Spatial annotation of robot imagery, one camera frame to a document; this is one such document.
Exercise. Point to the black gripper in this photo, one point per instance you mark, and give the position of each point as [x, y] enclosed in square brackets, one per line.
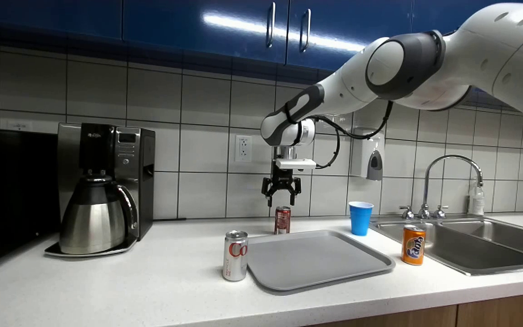
[281, 179]

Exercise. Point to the dark red soda can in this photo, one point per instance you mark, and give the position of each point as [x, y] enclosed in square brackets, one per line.
[281, 221]

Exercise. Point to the silver diet cola can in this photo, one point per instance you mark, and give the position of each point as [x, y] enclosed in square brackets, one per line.
[234, 257]

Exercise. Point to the orange soda can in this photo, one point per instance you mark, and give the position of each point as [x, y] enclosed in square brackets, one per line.
[414, 246]

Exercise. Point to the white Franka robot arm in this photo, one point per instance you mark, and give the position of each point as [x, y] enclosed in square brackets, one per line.
[485, 55]

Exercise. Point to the gray plastic tray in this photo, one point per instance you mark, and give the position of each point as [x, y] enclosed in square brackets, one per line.
[321, 261]

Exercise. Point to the blue plastic cup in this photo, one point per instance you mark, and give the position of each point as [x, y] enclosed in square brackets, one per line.
[359, 219]

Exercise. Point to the black steel coffee maker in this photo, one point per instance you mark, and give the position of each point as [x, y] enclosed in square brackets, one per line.
[134, 175]

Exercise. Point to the chrome gooseneck faucet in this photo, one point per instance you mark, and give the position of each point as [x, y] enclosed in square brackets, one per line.
[454, 157]

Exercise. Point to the stainless steel coffee carafe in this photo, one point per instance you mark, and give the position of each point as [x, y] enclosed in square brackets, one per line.
[94, 221]

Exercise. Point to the clear soap bottle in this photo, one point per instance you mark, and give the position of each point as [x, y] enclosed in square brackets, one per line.
[476, 203]

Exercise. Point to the stainless steel double sink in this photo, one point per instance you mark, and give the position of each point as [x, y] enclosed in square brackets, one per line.
[485, 246]

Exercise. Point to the wooden base cabinet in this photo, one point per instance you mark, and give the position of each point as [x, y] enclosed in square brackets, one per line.
[485, 312]

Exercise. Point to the black microwave oven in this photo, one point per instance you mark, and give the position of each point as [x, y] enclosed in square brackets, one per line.
[7, 193]

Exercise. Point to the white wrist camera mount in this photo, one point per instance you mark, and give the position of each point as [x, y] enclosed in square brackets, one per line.
[294, 164]

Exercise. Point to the white wall outlet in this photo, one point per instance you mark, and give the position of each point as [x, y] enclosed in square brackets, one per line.
[243, 148]

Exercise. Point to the white wall soap dispenser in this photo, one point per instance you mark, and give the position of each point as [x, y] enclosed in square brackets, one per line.
[363, 157]

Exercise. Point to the blue glossy wall cabinets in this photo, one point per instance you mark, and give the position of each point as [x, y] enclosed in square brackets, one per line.
[122, 19]

